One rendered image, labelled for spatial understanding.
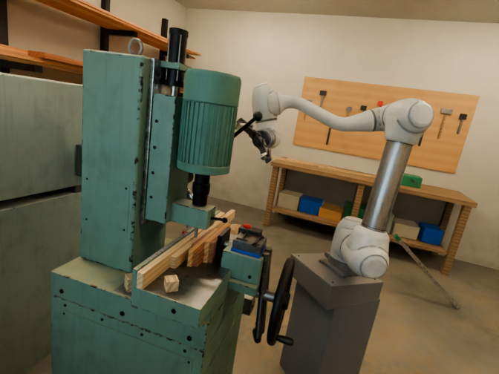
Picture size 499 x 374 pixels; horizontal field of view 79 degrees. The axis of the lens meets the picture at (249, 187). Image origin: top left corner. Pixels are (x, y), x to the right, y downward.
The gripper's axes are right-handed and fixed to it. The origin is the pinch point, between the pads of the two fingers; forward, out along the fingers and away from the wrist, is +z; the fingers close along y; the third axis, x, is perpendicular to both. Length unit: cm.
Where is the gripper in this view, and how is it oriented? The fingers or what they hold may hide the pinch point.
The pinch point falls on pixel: (249, 142)
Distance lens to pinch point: 111.3
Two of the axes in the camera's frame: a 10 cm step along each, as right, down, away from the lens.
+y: -5.9, -8.1, 0.1
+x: 7.6, -5.5, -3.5
